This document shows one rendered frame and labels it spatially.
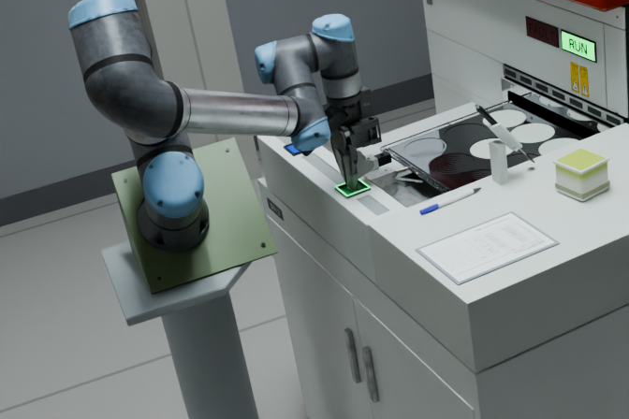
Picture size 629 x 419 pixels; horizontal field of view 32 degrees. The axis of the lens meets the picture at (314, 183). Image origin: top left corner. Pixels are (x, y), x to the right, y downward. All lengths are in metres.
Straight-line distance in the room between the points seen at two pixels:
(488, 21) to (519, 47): 0.13
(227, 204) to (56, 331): 1.62
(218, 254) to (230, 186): 0.16
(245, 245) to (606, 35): 0.87
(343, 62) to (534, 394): 0.71
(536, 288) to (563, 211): 0.21
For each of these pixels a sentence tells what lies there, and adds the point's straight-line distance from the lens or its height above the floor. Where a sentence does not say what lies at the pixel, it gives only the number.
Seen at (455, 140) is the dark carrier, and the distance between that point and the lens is 2.51.
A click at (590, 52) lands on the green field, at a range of 2.40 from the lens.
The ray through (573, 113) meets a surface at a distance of 2.50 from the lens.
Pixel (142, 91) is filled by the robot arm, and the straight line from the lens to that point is 1.76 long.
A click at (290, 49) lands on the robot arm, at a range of 2.06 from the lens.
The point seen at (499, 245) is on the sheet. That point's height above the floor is 0.97.
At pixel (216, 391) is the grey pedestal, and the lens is 2.49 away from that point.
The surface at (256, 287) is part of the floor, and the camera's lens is 3.79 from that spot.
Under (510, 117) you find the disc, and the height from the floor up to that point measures 0.90.
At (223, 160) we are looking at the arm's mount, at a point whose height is 0.99.
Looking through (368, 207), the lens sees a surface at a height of 0.96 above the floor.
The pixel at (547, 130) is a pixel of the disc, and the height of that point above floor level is 0.90.
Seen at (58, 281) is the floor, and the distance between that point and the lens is 4.15.
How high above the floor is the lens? 1.99
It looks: 27 degrees down
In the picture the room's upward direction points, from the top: 10 degrees counter-clockwise
